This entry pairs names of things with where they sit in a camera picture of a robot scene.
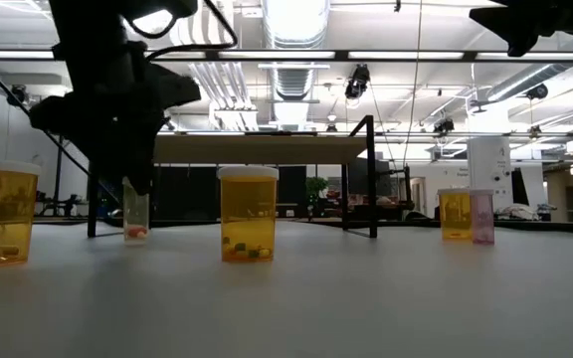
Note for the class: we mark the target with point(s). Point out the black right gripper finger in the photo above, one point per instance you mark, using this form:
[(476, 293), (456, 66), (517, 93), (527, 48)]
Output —
[(490, 15)]

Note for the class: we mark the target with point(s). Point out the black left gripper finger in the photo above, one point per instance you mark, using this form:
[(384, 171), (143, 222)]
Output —
[(132, 169)]

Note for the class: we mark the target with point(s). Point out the clear medicine bottle white cap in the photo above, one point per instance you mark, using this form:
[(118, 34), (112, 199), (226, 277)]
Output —
[(136, 219)]

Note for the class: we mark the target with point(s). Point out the pink medicine bottle white cap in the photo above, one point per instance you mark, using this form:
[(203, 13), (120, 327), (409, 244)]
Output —
[(483, 219)]

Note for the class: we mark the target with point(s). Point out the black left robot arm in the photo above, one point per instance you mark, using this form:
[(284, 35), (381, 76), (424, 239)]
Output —
[(87, 25)]

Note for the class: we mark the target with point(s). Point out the black partition panel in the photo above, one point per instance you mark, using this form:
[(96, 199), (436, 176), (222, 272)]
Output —
[(192, 194)]

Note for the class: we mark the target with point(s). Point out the black ceiling spotlight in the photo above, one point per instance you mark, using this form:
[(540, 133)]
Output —
[(536, 91), (18, 94), (444, 125)]

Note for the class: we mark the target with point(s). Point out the white room pillar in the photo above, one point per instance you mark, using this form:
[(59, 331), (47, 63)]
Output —
[(490, 169)]

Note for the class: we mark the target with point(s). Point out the green background potted plant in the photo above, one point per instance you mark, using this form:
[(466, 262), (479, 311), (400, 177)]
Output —
[(316, 185)]

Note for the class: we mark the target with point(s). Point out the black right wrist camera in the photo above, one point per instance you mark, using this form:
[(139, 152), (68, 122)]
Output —
[(521, 44)]

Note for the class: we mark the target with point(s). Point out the wooden shelf with black frame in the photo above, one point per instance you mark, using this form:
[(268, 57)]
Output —
[(266, 149)]

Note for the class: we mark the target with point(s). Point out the black ceiling-hung camera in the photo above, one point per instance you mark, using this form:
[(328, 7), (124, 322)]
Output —
[(357, 82)]

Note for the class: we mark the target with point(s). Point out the black aluminium rig frame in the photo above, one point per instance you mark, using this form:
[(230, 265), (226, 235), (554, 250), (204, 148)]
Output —
[(341, 55)]

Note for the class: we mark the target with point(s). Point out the silver ceiling duct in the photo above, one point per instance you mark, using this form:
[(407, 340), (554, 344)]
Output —
[(294, 79)]

